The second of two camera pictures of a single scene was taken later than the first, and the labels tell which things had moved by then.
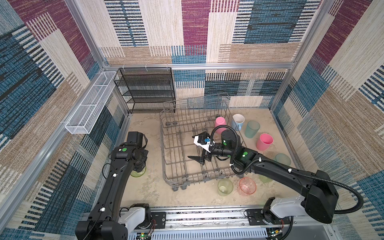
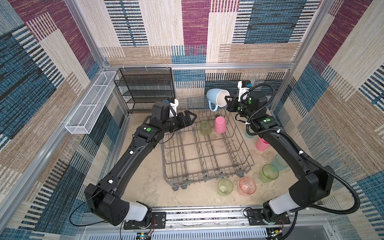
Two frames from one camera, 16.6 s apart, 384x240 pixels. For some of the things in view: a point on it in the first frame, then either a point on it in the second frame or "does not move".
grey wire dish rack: [199, 135] does not move
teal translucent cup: [252, 128] does not move
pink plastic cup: [220, 121] does not move
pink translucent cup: [247, 186] does not move
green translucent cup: [137, 174] → [205, 128]
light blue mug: [237, 121] → [216, 97]
